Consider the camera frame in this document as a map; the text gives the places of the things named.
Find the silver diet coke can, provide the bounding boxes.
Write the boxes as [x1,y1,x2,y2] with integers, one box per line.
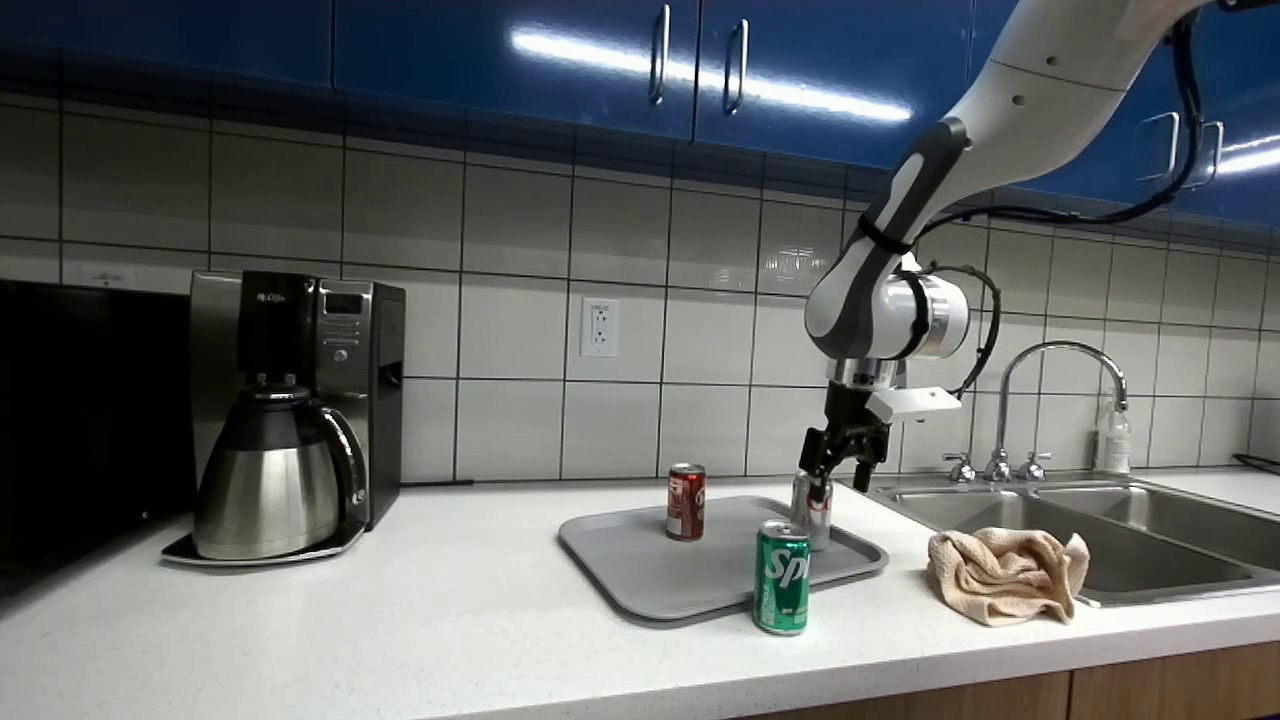
[787,474,839,554]

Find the green Sprite can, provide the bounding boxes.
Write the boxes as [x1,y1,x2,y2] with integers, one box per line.
[746,515,814,640]

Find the metal cabinet door handle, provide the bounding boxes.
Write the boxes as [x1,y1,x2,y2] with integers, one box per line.
[643,0,674,114]
[721,15,754,120]
[1198,118,1232,184]

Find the blue wall cabinet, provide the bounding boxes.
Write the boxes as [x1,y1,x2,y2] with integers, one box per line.
[0,0,1280,238]

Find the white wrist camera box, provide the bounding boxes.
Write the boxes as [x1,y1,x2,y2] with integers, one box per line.
[871,375,968,428]

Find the white plastic bottle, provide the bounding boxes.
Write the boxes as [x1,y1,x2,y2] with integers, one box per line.
[1092,404,1134,480]

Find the stainless steel double sink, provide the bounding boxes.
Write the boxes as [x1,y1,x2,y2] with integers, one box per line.
[853,474,1280,613]

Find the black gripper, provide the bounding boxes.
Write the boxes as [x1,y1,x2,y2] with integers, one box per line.
[791,382,892,514]

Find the black steel coffee maker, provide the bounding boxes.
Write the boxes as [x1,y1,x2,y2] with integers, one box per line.
[159,268,409,572]

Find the black microwave oven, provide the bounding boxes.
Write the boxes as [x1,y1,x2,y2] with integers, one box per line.
[0,277,199,594]

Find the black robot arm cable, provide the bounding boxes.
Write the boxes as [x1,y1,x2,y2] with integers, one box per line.
[915,10,1209,400]

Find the white wall outlet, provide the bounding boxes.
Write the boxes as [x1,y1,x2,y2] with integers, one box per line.
[581,291,623,359]

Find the wooden base cabinet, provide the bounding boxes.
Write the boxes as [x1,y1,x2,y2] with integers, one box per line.
[754,636,1280,720]

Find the grey plastic tray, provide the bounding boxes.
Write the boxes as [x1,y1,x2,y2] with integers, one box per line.
[551,493,892,627]

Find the beige crumpled cloth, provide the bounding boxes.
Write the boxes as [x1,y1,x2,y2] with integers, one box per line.
[922,524,1095,631]

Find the chrome gooseneck faucet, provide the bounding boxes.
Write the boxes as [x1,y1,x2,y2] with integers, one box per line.
[984,335,1133,486]

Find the red soda can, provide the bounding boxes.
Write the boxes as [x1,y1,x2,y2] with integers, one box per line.
[664,461,713,546]

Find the stainless steel coffee carafe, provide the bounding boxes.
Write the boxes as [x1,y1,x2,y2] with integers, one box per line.
[190,389,368,566]

